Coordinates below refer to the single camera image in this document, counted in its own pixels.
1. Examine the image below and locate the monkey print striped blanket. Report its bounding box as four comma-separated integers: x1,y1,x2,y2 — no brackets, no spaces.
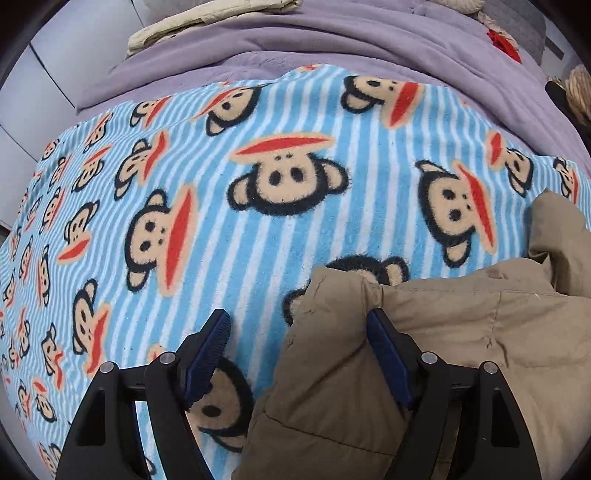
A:
0,65,583,480

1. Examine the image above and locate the round cream cushion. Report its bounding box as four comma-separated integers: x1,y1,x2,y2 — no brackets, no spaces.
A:
434,0,485,14

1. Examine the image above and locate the purple duvet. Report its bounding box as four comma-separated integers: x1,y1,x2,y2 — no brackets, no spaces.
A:
76,0,591,171

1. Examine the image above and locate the grey padded headboard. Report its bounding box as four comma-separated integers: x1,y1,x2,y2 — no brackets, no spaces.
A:
482,0,548,56

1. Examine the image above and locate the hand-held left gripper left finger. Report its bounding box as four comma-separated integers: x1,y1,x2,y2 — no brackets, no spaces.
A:
55,308,232,480

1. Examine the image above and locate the beige striped garment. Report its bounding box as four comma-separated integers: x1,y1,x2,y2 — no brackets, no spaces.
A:
566,65,591,109

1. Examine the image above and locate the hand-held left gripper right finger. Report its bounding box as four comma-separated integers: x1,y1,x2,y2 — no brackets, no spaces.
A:
367,307,543,480

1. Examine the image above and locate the white wardrobe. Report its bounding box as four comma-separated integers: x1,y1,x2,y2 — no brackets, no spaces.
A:
0,0,153,232

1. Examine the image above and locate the cream folded garment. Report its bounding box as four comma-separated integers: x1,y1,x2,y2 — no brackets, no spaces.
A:
126,0,303,58

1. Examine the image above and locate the red cloth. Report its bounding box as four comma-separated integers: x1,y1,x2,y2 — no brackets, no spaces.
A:
487,28,522,64

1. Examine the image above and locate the black folded garment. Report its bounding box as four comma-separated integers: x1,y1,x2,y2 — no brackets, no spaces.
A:
545,79,591,134

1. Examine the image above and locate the khaki puffer jacket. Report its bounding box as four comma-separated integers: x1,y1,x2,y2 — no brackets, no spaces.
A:
240,189,591,480

